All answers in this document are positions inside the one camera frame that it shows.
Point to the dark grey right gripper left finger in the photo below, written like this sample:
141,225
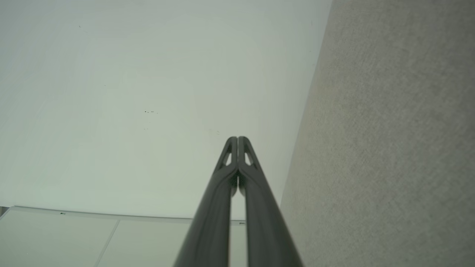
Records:
211,222

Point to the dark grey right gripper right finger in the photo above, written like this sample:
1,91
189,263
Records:
265,230

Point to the grey fabric sofa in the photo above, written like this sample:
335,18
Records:
386,141

